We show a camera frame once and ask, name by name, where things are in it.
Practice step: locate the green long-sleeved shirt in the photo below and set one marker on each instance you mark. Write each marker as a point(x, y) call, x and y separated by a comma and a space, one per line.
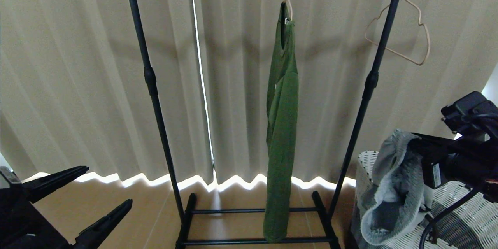
point(282, 124)

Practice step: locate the black clothes rack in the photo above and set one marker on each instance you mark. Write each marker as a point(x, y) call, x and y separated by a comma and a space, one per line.
point(149, 76)

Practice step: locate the white laundry basket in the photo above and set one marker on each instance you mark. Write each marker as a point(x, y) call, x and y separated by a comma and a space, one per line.
point(467, 221)

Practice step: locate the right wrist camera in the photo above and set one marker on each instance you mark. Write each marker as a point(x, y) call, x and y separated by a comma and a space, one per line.
point(435, 175)

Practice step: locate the beige curtain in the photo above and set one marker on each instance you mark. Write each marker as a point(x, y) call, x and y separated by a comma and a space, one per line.
point(78, 85)

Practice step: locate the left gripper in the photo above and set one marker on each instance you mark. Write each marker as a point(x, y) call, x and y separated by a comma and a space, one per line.
point(27, 225)

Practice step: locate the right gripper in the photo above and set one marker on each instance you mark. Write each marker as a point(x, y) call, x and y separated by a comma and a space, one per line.
point(474, 163)

